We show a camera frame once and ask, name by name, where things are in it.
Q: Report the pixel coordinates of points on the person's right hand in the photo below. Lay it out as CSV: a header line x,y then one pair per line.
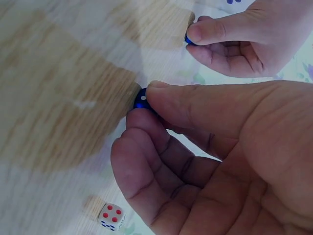
x,y
244,171

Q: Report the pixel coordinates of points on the person's left hand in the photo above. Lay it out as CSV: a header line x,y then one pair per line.
x,y
269,31

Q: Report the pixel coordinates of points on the person's left fingers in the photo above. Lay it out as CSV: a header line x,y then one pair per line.
x,y
220,58

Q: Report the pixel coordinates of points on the person's right thumb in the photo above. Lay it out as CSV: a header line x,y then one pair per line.
x,y
190,107

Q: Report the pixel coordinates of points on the person's left thumb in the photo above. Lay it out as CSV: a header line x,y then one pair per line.
x,y
215,30

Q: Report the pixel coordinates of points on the blue die with white dots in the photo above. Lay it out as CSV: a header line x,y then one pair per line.
x,y
188,40
141,99

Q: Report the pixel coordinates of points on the white die with red dots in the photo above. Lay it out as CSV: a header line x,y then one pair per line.
x,y
111,215

